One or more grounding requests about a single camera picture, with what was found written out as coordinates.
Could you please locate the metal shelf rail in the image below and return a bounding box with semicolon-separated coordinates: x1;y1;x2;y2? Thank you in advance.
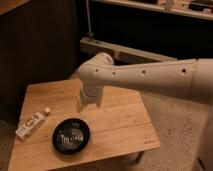
80;37;175;64

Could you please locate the black ceramic bowl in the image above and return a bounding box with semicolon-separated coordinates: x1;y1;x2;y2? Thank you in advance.
52;118;90;155

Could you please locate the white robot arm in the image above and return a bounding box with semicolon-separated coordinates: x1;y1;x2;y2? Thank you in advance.
77;53;213;171

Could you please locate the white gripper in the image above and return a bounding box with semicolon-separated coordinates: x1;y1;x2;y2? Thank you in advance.
76;84;102;112

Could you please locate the white bottle with round cap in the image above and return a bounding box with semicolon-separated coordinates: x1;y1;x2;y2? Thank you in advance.
15;108;51;140

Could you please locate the wooden side table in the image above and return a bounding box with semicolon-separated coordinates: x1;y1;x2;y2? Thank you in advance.
8;79;160;171

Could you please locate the upper wooden shelf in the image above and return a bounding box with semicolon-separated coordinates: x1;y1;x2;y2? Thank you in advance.
93;0;213;21

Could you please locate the vertical metal pole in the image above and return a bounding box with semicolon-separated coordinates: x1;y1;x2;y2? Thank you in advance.
86;0;94;42

